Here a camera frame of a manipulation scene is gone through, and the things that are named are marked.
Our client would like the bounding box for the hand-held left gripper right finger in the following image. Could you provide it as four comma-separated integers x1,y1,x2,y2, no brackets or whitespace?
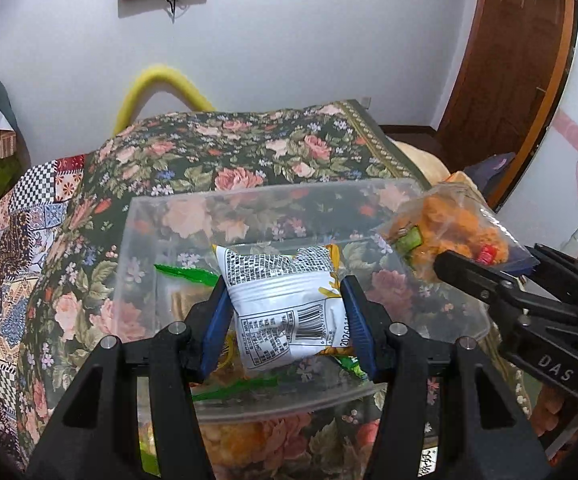
339,275,557,480

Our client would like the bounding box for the beige blanket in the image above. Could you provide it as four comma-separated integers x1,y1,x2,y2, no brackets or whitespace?
394,140,470,186

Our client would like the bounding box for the black monitor cable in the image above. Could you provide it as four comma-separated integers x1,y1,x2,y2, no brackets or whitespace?
161,0,190,23

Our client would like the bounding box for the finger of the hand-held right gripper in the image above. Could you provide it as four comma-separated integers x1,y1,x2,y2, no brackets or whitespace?
521,242,578,318
433,250,578,361

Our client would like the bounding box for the yellow foam tube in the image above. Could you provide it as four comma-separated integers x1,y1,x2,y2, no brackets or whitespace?
114,64,217,136

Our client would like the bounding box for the brown wooden door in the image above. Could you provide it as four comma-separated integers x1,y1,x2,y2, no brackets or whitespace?
436,0,577,211

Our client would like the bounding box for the floral blanket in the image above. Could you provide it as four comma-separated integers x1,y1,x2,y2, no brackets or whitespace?
16,100,534,480

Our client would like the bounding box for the patchwork quilt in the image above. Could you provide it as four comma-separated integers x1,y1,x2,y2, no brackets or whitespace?
0,152,90,456

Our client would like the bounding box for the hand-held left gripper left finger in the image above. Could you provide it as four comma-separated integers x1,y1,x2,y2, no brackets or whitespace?
26,275,234,480

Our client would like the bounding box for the clear plastic container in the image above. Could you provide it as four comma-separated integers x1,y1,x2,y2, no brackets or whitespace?
114,178,492,423

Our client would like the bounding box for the orange snack bag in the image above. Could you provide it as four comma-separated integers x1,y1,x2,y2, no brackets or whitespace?
374,182,540,286

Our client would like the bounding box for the white snack packet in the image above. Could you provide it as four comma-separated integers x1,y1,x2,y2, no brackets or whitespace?
212,242,357,372

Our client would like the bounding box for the dark purple bag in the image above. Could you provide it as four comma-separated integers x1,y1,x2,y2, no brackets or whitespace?
464,152,517,201

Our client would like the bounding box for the green snack packet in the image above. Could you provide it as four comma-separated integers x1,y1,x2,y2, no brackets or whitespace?
139,422,162,476

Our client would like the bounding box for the green-edged cracker packet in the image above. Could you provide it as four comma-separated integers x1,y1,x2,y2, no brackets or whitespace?
154,264,222,331

